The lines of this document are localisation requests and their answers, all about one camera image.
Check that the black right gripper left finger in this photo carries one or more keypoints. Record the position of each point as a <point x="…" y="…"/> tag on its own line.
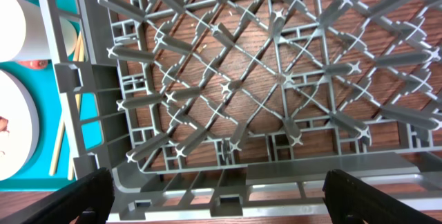
<point x="88" y="200"/>

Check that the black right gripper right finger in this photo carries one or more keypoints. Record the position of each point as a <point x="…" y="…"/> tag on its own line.
<point x="350" y="200"/>

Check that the white paper cup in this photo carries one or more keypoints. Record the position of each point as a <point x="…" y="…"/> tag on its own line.
<point x="23" y="34"/>

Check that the grey dishwasher rack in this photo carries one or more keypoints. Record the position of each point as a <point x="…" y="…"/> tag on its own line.
<point x="239" y="108"/>

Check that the left wooden chopstick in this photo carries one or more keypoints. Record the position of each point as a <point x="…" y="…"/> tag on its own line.
<point x="58" y="141"/>

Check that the white plate with peanuts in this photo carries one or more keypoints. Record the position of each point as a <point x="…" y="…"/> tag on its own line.
<point x="19" y="125"/>

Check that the teal plastic tray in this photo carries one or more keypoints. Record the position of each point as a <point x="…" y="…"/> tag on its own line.
<point x="34" y="175"/>

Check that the orange carrot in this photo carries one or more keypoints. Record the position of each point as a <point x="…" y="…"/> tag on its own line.
<point x="34" y="64"/>

